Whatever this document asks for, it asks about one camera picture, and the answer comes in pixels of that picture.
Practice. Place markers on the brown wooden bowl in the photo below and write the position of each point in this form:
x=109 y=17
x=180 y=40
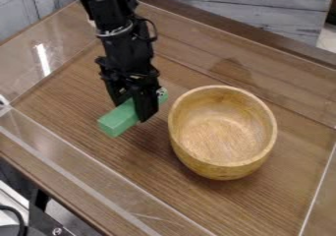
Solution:
x=222 y=131

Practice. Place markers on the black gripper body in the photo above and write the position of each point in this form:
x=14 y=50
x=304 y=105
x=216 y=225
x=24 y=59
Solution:
x=128 y=55

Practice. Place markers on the green rectangular block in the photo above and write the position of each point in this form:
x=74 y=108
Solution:
x=121 y=118

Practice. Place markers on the black table leg frame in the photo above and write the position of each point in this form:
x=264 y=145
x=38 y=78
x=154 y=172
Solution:
x=41 y=224

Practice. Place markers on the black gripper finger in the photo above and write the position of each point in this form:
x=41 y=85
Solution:
x=118 y=90
x=145 y=100

